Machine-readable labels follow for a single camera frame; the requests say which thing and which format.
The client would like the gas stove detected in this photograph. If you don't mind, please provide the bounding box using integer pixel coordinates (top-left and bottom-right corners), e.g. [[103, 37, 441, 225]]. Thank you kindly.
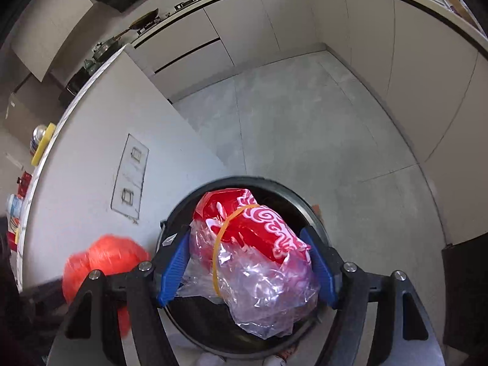
[[133, 0, 203, 37]]

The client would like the dark object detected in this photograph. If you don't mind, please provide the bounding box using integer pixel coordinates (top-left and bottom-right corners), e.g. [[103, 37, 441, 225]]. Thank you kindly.
[[441, 229, 488, 355]]

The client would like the yellow rubber band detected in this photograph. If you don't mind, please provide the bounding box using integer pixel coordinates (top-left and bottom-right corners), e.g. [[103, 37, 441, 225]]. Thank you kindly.
[[213, 204, 260, 298]]

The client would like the red and clear plastic bag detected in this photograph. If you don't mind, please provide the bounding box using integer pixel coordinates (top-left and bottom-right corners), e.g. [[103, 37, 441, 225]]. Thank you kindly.
[[176, 188, 321, 339]]

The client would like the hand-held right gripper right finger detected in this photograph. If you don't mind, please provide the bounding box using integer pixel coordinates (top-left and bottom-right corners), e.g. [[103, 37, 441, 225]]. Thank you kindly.
[[300, 225, 445, 366]]

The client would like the blue and white container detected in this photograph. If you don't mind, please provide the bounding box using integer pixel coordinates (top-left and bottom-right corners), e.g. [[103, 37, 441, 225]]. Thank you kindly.
[[7, 194, 25, 229]]

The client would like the black microwave oven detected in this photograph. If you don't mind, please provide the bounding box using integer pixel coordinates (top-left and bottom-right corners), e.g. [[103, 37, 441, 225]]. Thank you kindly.
[[58, 69, 92, 107]]

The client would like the black round trash bin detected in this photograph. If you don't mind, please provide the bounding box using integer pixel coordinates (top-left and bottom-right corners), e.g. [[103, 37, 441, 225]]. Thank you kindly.
[[158, 175, 332, 359]]

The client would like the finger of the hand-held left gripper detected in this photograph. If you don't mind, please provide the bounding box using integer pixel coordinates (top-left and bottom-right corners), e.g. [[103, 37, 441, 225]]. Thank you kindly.
[[19, 280, 77, 307]]

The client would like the wooden box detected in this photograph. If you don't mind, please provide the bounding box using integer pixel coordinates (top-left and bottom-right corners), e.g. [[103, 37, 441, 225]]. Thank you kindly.
[[438, 0, 477, 21]]

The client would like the blue drink can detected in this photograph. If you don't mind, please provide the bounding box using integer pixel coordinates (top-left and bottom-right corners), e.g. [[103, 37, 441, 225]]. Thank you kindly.
[[30, 124, 48, 157]]

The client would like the pot with glass lid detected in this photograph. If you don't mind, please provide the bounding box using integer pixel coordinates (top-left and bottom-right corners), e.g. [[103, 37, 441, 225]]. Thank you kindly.
[[93, 36, 119, 59]]

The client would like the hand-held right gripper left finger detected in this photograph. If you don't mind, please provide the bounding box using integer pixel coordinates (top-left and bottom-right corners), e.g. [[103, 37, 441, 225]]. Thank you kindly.
[[48, 225, 192, 366]]

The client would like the red box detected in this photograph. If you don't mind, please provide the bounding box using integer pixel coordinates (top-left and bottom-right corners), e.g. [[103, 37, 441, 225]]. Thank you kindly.
[[17, 171, 33, 199]]

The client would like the yellow sponge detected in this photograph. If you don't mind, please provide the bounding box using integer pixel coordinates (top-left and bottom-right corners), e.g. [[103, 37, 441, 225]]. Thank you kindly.
[[31, 123, 57, 167]]

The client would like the orange plastic bag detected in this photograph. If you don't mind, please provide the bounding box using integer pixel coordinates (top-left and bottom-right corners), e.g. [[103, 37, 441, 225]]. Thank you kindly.
[[62, 234, 151, 338]]

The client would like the wok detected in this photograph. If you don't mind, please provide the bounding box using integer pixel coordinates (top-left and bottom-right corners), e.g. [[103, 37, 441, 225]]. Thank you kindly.
[[114, 7, 160, 41]]

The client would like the kitchen counter with cabinets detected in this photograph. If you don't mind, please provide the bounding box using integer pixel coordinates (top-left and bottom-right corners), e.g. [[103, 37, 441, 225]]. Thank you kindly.
[[57, 0, 488, 245]]

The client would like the socket panel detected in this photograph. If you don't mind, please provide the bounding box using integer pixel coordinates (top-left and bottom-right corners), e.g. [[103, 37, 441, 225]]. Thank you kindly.
[[110, 133, 150, 224]]

